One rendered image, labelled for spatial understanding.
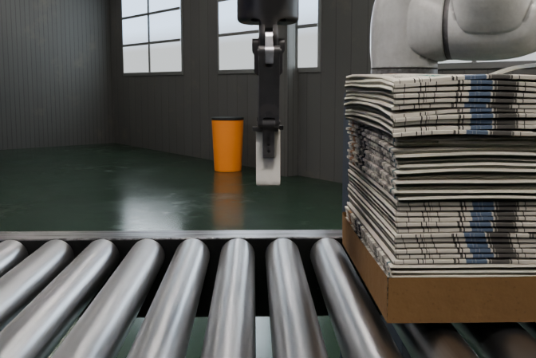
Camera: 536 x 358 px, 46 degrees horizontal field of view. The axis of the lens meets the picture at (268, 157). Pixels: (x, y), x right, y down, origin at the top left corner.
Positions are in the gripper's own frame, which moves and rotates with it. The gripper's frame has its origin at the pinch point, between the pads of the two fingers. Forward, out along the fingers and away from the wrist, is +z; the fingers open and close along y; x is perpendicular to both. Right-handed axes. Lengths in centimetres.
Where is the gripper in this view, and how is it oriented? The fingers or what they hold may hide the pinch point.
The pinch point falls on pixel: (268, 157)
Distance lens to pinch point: 78.2
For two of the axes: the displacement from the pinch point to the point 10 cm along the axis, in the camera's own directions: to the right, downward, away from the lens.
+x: -10.0, 0.0, -0.2
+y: -0.2, -1.2, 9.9
